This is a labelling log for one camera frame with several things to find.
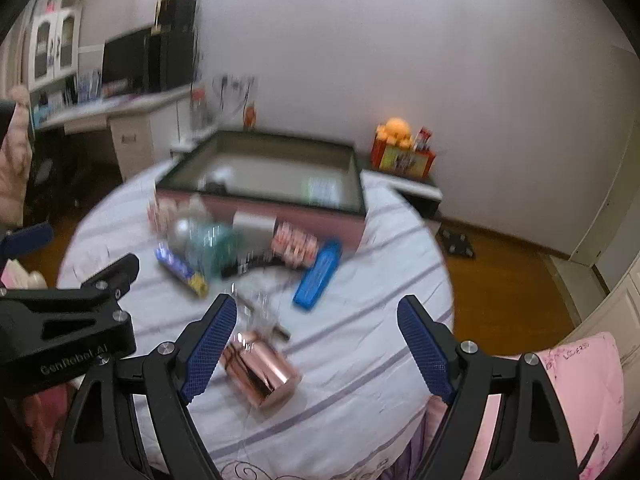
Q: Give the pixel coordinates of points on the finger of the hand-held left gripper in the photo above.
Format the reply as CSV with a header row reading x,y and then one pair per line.
x,y
27,240
117,272

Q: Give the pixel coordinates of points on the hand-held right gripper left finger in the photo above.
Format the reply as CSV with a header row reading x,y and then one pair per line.
x,y
210,350

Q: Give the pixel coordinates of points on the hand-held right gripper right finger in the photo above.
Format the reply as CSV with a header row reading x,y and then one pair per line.
x,y
425,355

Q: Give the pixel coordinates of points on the rose gold metal cup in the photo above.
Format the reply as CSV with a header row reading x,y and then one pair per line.
x,y
260,370

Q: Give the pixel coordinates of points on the blue yellow packet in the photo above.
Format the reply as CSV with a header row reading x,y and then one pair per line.
x,y
182,272

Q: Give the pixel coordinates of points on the red white packet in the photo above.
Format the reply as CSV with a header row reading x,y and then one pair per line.
x,y
160,212
295,245

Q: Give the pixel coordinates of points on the green bottle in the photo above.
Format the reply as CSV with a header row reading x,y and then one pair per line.
x,y
215,250

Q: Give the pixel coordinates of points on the blue plastic case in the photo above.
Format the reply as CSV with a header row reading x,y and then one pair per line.
x,y
317,275

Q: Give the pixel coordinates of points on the pink storage box black rim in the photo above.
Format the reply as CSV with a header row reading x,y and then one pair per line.
x,y
345,232

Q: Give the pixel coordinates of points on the clear plastic bag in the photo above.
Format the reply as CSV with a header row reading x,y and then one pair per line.
x,y
260,310

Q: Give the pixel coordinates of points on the pink jacket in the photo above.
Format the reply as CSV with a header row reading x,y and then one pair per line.
x,y
12,160

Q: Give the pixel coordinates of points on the black slim item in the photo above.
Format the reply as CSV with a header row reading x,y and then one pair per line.
x,y
250,265

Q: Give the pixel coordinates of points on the black wheeled base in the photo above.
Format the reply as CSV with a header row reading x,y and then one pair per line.
x,y
456,244

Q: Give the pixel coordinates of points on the white box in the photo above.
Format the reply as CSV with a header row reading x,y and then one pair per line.
x,y
255,222

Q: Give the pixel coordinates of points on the white desk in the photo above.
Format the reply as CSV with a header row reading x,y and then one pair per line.
x,y
135,125

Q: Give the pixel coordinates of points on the row of books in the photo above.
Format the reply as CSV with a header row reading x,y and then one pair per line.
x,y
90,85

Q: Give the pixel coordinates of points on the pink printed quilt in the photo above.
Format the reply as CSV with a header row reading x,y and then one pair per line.
x,y
590,400

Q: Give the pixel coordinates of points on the clear bottle orange cap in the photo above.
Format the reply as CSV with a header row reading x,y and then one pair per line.
x,y
199,107

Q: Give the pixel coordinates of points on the white glass-door cabinet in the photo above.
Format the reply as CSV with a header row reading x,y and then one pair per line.
x,y
52,50

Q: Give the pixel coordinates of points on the white wardrobe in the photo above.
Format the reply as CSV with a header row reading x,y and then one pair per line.
x,y
615,305

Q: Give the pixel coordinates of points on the red box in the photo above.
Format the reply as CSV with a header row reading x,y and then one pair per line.
x,y
400,160

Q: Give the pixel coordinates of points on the black monitor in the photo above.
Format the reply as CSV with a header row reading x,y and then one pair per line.
x,y
125,60

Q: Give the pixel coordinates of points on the orange packet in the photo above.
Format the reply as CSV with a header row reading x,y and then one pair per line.
x,y
250,114

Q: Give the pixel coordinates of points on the black computer tower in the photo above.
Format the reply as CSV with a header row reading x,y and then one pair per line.
x,y
172,60

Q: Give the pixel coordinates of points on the orange plush toy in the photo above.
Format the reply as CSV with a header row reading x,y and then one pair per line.
x,y
395,130

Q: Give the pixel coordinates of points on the small red doll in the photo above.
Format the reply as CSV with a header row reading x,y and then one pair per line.
x,y
51,5

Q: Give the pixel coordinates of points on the white door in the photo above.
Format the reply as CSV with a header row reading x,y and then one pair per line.
x,y
615,160

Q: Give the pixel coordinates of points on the white wall power outlet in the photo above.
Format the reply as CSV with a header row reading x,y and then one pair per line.
x,y
235,82

